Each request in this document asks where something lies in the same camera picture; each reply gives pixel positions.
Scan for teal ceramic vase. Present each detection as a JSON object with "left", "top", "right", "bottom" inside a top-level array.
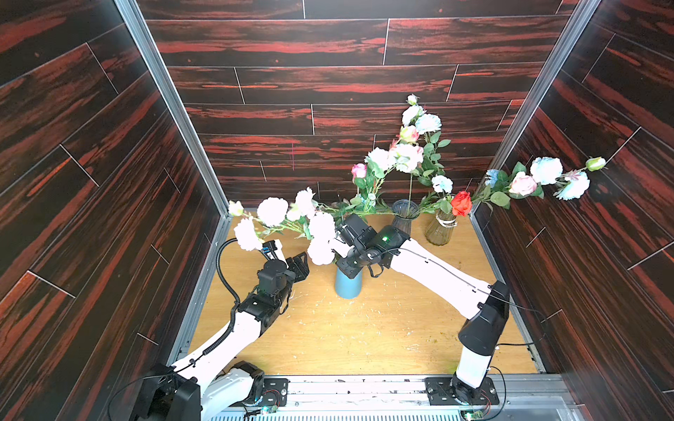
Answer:
[{"left": 335, "top": 269, "right": 363, "bottom": 300}]

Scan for white peony flower spray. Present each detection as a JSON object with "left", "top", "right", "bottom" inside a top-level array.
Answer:
[{"left": 228, "top": 188, "right": 336, "bottom": 266}]

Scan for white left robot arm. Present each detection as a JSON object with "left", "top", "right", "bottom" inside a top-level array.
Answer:
[{"left": 129, "top": 253, "right": 310, "bottom": 420}]

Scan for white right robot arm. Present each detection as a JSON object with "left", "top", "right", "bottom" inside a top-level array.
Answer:
[{"left": 329, "top": 215, "right": 510, "bottom": 392}]

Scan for blue pink glass vase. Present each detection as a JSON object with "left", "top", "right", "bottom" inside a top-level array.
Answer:
[{"left": 391, "top": 199, "right": 421, "bottom": 235}]

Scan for clear ribbed glass vase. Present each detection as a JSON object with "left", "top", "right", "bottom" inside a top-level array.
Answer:
[{"left": 425, "top": 210, "right": 456, "bottom": 246}]

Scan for pink rose bud stem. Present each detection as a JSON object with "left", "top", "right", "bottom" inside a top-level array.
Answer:
[{"left": 349, "top": 163, "right": 378, "bottom": 212}]

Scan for white printed ribbon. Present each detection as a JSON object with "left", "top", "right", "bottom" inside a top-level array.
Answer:
[{"left": 435, "top": 215, "right": 457, "bottom": 229}]

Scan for red rose flower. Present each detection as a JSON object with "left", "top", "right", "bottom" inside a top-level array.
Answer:
[{"left": 450, "top": 191, "right": 473, "bottom": 217}]

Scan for tall white pink bouquet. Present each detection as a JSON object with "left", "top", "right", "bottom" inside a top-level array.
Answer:
[{"left": 363, "top": 94, "right": 453, "bottom": 213}]

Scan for blue pink flower spray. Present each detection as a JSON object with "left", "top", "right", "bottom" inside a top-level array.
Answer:
[{"left": 472, "top": 157, "right": 607, "bottom": 209}]

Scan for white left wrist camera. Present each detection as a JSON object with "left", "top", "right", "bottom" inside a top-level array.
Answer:
[{"left": 262, "top": 240, "right": 286, "bottom": 262}]

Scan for black coiled left cable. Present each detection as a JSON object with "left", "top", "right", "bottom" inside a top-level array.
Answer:
[{"left": 199, "top": 238, "right": 264, "bottom": 364}]

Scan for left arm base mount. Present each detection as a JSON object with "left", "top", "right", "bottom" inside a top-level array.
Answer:
[{"left": 230, "top": 361, "right": 290, "bottom": 407}]

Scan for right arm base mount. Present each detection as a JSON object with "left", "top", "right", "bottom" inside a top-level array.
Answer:
[{"left": 424, "top": 375, "right": 500, "bottom": 406}]

